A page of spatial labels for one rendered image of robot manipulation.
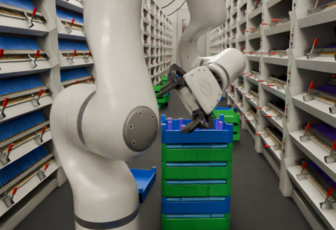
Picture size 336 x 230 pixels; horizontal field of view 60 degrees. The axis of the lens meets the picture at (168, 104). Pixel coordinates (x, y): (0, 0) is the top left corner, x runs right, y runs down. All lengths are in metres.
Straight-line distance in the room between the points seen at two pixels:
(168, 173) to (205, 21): 0.74
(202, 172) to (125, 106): 0.88
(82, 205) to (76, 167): 0.07
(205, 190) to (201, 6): 0.84
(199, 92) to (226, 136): 0.63
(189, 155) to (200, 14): 0.69
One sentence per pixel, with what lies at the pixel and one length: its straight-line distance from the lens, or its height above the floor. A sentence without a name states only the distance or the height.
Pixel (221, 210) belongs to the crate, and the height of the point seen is 0.09.
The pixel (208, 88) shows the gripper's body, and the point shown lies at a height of 0.69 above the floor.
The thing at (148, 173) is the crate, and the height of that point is 0.03.
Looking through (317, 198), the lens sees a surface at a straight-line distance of 1.42.
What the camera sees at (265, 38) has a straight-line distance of 2.28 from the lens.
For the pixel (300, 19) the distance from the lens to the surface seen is 1.57.
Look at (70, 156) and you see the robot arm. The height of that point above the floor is 0.59.
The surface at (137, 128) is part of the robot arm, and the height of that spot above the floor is 0.66.
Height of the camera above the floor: 0.78
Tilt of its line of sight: 10 degrees down
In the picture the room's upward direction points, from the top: straight up
